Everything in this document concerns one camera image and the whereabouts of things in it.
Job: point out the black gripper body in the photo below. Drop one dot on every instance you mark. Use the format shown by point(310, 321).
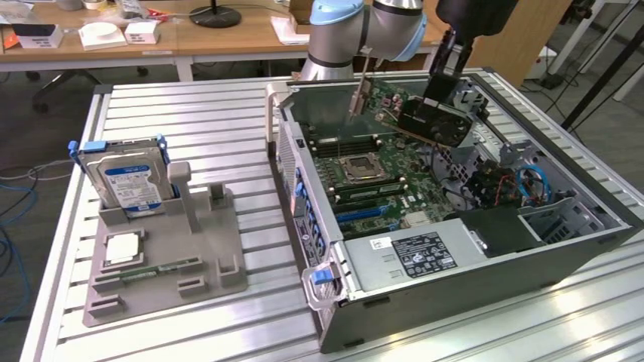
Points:
point(477, 17)

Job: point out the graphics card with black fan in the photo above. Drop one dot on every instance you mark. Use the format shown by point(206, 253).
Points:
point(437, 124)

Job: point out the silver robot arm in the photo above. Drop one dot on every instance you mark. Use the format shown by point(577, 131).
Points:
point(341, 37)

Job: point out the blue expansion slot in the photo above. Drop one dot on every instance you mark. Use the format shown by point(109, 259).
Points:
point(361, 214)

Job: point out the brown wooden cabinet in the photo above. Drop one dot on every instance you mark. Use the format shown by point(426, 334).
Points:
point(513, 56)

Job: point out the white device with red button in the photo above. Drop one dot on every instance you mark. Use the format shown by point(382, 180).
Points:
point(536, 69)

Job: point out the CPU socket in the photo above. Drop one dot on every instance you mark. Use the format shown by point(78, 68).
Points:
point(361, 167)

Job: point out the green motherboard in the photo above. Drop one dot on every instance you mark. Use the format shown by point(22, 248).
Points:
point(417, 188)

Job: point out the black slanted pole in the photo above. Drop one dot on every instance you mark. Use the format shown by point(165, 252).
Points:
point(604, 80)

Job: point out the cardboard box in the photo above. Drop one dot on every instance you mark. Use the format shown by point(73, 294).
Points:
point(298, 11)

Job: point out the white paper leaflet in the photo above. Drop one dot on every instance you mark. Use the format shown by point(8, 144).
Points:
point(289, 34)

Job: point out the installed RAM stick with label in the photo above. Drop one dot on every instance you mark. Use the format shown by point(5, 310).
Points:
point(372, 192)

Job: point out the silver chipset heatsink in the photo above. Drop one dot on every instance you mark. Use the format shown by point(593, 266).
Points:
point(417, 220)

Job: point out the black lamp base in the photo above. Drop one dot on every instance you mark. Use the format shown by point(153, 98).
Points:
point(216, 18)

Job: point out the grey power supply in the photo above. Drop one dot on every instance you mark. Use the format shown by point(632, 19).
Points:
point(402, 264)

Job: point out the blue case latch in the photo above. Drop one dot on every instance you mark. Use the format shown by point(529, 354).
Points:
point(321, 278)

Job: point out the open PC case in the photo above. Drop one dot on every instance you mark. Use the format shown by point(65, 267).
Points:
point(452, 301)

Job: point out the small white box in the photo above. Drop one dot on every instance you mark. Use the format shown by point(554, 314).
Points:
point(141, 34)

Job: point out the clear plastic bag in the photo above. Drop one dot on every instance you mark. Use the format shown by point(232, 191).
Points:
point(130, 9)

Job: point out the grey plastic parts rack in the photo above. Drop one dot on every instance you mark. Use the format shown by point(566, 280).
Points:
point(201, 245)

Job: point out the hard disk in blue caddy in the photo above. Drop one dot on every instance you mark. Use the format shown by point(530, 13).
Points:
point(130, 181)

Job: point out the white square stand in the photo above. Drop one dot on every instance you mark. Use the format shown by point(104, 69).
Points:
point(102, 35)

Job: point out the wooden office desk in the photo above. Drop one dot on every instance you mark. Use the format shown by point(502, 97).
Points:
point(74, 54)

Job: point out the grey cup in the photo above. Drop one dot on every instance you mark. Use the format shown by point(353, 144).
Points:
point(68, 4)

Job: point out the green RAM stick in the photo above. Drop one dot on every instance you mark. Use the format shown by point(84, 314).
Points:
point(150, 272)

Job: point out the silver CPU chip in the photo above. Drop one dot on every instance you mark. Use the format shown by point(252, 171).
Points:
point(121, 249)

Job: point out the white box with black label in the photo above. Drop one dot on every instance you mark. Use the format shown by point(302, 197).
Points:
point(37, 39)

